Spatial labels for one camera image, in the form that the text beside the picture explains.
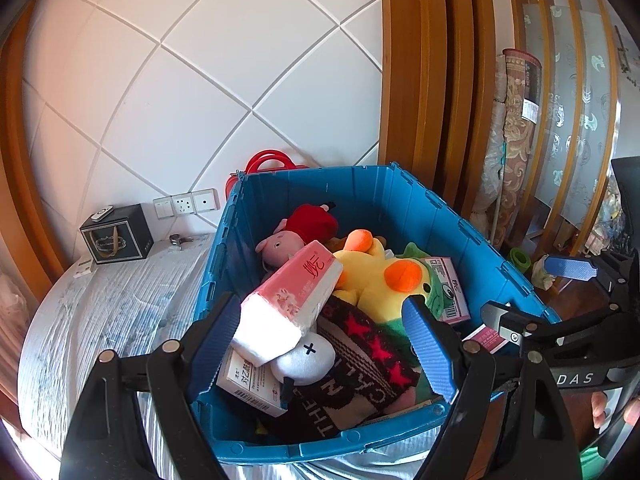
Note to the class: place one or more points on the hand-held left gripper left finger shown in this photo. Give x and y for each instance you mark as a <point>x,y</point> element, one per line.
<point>215,345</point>

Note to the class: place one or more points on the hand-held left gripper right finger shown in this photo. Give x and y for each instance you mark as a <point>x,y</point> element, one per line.
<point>425,355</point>

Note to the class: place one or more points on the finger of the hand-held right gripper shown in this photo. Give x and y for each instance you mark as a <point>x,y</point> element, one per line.
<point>570,267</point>
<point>505,325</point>

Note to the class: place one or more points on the small red box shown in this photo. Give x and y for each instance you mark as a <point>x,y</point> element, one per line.
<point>482,337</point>

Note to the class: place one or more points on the black scarf red stars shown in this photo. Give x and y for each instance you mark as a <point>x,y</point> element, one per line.
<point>350,375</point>

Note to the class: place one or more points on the small white plush toy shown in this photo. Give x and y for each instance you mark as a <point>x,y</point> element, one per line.
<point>300,360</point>

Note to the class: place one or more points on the pink tissue pack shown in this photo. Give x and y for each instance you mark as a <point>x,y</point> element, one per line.
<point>290,300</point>

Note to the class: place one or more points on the pink pig plush toy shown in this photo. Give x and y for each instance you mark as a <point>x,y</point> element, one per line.
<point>280,245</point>

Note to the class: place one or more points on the blue plastic storage crate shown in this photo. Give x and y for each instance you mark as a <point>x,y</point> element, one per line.
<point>350,195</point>

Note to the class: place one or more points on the person's right hand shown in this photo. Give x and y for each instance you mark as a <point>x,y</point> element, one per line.
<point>599,407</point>

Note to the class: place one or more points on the crumpled white tissue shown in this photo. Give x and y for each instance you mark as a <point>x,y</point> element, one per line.
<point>542,272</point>

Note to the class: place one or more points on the white medicine box red print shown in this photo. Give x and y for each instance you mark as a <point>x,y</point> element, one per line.
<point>250,380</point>

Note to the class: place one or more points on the small green roll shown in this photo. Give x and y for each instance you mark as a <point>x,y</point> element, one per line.
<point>520,260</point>

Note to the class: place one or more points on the white box with pink edges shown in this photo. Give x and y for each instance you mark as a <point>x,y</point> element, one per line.
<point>452,300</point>

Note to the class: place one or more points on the yellow duck plush toy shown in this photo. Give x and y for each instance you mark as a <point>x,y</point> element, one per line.
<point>370,280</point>

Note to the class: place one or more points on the metal key bunch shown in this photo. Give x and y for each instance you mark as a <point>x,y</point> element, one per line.
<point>180,241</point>

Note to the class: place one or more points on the white plastic wrapped roll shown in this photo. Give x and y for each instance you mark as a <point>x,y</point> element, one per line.
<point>489,185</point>

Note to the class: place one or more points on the rolled patterned carpet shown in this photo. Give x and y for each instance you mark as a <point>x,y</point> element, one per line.
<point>517,135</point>

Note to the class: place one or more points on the black gift box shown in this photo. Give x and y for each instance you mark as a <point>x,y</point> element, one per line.
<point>117,240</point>

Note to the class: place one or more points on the flat white card box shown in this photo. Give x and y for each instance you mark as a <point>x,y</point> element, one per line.
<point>84,268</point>

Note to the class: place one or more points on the frosted patterned glass door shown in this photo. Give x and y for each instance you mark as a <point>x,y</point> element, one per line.
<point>575,110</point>

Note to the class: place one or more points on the small red suitcase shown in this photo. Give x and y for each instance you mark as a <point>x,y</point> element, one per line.
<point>230,185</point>

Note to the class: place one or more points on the white remote control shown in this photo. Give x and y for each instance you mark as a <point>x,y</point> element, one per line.
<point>101,213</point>

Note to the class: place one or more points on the white wall power socket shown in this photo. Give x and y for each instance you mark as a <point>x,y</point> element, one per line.
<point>183,204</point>

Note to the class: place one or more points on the white wall plate one hole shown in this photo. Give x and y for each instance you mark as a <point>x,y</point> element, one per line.
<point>206,200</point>

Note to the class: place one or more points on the white wall light switch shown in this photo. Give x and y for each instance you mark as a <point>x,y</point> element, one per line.
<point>163,207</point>

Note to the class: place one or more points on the wooden wall frame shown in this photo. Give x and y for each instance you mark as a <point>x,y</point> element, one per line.
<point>20,170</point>
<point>410,85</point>

